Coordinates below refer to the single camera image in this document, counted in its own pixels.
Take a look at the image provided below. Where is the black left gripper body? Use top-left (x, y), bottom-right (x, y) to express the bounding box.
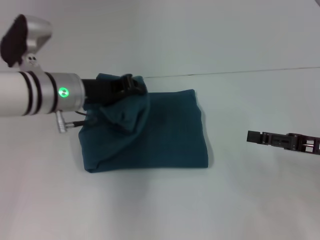
top-left (80, 77), bottom-right (123, 104)

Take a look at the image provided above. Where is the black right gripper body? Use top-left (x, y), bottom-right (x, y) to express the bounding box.
top-left (286, 132), bottom-right (320, 157)

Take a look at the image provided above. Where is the teal blue FREE! t-shirt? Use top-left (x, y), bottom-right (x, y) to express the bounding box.
top-left (77, 72), bottom-right (210, 174)

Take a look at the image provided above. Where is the left gripper cable with plug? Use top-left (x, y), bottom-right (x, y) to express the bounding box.
top-left (55, 109), bottom-right (97, 134)

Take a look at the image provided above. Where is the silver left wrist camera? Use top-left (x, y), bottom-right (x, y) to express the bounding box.
top-left (0, 14), bottom-right (54, 72)

